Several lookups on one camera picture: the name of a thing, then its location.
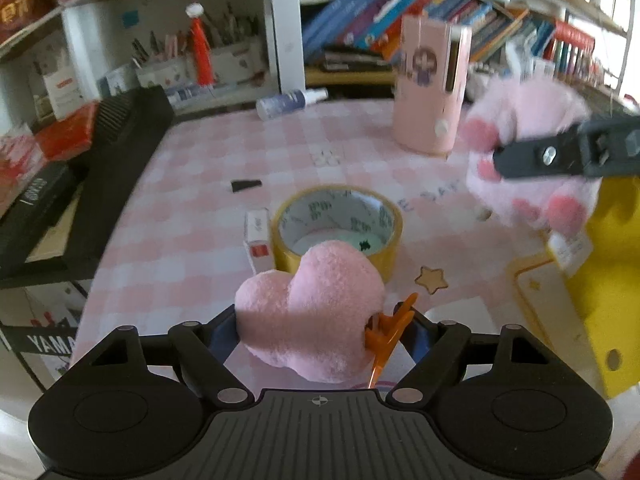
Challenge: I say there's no long black box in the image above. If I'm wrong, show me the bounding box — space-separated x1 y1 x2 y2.
0 162 81 271

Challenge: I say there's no printed keyboard carton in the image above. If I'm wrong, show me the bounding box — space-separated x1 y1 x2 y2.
0 280 93 391

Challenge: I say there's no red printed packet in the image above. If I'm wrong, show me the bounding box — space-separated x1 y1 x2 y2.
0 0 56 43

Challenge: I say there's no white card box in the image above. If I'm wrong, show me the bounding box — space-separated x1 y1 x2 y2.
42 67 86 118

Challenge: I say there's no pink cylindrical container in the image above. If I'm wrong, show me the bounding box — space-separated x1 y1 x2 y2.
391 15 473 156

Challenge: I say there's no row of colourful books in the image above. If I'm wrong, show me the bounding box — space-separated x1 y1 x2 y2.
300 0 558 68

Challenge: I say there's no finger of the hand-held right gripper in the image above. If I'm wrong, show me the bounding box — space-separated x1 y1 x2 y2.
492 115 640 181

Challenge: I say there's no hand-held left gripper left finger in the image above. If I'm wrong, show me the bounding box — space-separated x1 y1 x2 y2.
90 305 253 408

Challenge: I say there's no small white red box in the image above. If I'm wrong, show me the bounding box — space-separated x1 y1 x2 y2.
243 208 275 275

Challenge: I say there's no row of red books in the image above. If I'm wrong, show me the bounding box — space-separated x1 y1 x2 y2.
542 20 608 81

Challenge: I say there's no yellow box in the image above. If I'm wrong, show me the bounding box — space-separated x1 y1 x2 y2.
507 175 640 398

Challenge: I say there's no pink checked tablecloth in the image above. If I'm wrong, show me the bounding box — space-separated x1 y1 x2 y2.
70 97 616 391

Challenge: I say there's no orange plastic clip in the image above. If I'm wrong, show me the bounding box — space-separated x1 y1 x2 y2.
364 292 418 391

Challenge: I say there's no red tassel ornament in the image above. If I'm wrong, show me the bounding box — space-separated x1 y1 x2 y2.
185 2 216 87

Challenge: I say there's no pink heart plush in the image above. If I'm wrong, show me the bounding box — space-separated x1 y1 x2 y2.
234 240 387 385

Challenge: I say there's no yellow tape roll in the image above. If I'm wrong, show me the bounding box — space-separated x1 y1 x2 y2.
270 186 404 283

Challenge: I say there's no white shelf post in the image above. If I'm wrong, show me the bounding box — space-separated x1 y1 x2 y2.
260 0 307 96

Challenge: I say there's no blue white small box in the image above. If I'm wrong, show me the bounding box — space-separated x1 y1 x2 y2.
97 67 136 98

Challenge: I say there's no white spray bottle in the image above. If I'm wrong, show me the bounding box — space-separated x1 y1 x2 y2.
256 88 329 121

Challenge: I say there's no white pen holder box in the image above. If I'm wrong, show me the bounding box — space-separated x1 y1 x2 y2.
135 40 268 91

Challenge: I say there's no stack of black notebooks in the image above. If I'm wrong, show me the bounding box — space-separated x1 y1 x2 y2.
320 50 396 72

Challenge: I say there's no pink plush toy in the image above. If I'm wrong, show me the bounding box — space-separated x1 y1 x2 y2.
459 77 603 278

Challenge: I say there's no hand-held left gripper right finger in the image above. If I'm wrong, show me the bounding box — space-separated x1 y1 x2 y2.
387 307 551 407

